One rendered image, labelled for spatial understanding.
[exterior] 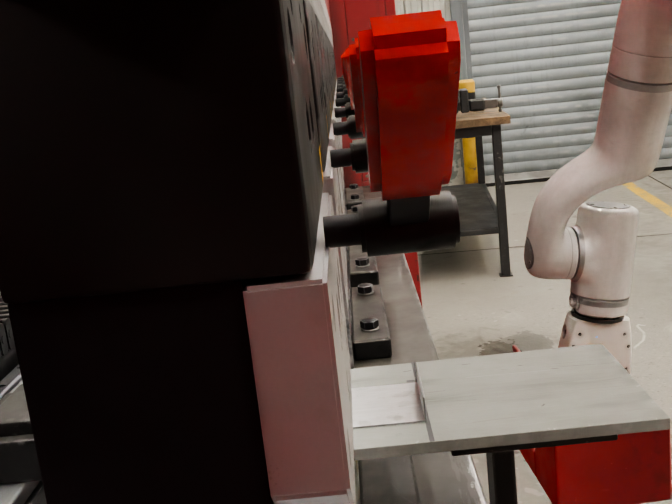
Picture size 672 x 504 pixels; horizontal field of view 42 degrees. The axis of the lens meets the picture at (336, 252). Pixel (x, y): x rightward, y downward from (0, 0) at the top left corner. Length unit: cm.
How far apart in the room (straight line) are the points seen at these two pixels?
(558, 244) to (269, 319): 103
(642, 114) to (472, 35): 686
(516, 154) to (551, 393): 737
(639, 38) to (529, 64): 691
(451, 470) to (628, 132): 52
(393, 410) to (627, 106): 59
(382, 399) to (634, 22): 61
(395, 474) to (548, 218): 50
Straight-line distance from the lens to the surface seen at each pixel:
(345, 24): 287
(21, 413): 79
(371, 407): 76
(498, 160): 485
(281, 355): 23
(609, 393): 77
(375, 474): 86
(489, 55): 803
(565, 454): 123
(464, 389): 79
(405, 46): 20
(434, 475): 91
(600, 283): 128
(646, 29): 116
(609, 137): 120
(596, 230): 126
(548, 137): 814
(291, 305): 22
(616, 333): 133
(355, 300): 144
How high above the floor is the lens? 130
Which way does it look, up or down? 13 degrees down
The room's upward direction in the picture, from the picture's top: 6 degrees counter-clockwise
